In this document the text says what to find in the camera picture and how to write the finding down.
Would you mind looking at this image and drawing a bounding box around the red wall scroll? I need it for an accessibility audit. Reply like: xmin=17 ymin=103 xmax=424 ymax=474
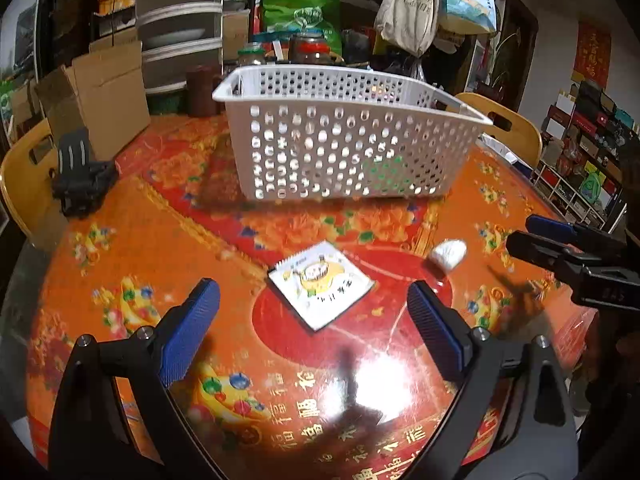
xmin=572 ymin=21 xmax=612 ymax=89

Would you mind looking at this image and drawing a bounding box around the left wooden chair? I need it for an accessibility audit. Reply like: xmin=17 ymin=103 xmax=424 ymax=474
xmin=1 ymin=119 xmax=58 ymax=246

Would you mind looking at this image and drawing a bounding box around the green shopping bag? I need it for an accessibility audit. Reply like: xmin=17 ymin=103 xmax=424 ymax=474
xmin=260 ymin=0 xmax=342 ymax=55

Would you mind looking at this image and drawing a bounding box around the white perforated plastic basket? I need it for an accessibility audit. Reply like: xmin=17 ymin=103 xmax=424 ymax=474
xmin=213 ymin=64 xmax=491 ymax=202

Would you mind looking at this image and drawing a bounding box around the black clamp stand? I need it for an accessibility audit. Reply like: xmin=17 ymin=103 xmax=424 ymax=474
xmin=50 ymin=127 xmax=119 ymax=218

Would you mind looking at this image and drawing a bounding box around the striped drawer tower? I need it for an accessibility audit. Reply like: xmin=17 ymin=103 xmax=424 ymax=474
xmin=136 ymin=0 xmax=222 ymax=96

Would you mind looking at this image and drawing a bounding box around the cardboard box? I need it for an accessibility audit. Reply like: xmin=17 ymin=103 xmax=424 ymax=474
xmin=36 ymin=41 xmax=151 ymax=160

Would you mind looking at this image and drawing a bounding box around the beige canvas tote bag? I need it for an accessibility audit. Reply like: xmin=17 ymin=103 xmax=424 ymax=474
xmin=374 ymin=0 xmax=440 ymax=58

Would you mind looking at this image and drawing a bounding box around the red-lidded glass jar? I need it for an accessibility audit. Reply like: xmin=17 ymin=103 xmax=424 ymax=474
xmin=288 ymin=30 xmax=332 ymax=65

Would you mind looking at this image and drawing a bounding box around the white cloth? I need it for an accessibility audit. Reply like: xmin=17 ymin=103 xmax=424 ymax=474
xmin=427 ymin=240 xmax=466 ymax=273

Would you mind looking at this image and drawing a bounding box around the green-lidded glass jar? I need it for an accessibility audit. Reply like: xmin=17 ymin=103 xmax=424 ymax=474
xmin=238 ymin=42 xmax=266 ymax=66

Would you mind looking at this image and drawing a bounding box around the cluttered storage shelf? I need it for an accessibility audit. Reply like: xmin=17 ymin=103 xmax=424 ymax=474
xmin=530 ymin=80 xmax=639 ymax=233

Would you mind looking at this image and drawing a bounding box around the white cartoon snack packet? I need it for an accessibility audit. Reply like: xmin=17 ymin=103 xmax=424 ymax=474
xmin=268 ymin=240 xmax=374 ymax=332

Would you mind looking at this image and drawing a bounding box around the green foil packet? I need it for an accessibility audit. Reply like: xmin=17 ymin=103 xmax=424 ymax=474
xmin=361 ymin=156 xmax=410 ymax=196

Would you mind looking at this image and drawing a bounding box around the brown ceramic mug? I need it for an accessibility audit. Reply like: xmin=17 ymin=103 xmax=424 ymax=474
xmin=186 ymin=64 xmax=221 ymax=118

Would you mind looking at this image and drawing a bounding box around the blue illustrated tote bag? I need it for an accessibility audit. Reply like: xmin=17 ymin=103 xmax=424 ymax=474
xmin=439 ymin=0 xmax=497 ymax=36

